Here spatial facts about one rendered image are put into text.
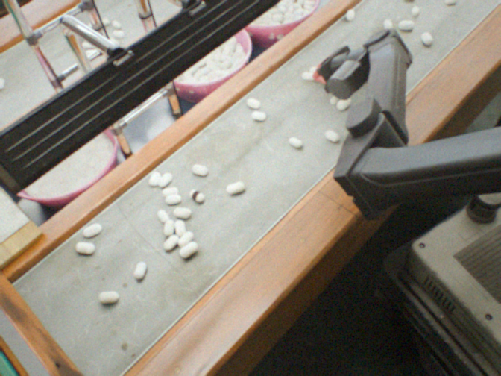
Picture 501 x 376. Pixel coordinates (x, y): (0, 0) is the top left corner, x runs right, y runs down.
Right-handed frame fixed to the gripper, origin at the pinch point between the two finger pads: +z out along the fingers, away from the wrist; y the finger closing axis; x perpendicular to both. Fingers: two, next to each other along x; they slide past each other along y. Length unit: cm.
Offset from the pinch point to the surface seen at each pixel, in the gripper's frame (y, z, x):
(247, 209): 37.6, -8.0, 9.8
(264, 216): 36.6, -10.9, 12.4
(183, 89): 21.8, 20.2, -14.8
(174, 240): 53, -5, 5
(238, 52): 3.5, 18.4, -14.1
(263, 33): -6.8, 19.3, -14.1
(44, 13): 27, 61, -54
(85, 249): 66, 4, -3
